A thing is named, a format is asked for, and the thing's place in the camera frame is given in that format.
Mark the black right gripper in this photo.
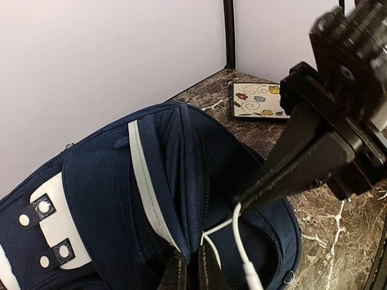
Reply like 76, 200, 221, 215
234, 5, 386, 211

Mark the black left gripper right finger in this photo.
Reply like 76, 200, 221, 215
198, 243, 230, 290

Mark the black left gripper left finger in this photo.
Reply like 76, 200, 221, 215
157, 250, 187, 290

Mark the white charger with cable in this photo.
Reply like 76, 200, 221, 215
201, 203, 264, 290

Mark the navy blue student backpack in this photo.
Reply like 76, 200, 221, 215
0, 101, 303, 290

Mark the floral square ceramic plate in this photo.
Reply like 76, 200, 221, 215
232, 83, 290, 120

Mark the black right corner frame post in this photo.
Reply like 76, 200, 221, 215
223, 0, 236, 70

